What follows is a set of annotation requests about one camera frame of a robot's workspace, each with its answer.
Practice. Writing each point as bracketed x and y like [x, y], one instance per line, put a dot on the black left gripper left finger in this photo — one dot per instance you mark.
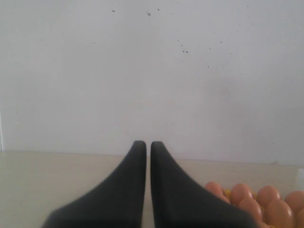
[117, 202]

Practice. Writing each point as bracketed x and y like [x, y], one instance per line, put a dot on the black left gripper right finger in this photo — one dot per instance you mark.
[180, 202]

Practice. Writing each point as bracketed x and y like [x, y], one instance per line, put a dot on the brown egg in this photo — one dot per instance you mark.
[239, 192]
[252, 207]
[267, 194]
[295, 200]
[224, 198]
[300, 219]
[261, 224]
[214, 188]
[279, 214]

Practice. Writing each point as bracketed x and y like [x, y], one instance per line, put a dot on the yellow plastic egg tray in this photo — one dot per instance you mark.
[263, 206]

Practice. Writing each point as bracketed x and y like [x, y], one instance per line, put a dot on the clear plastic storage box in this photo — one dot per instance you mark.
[299, 182]

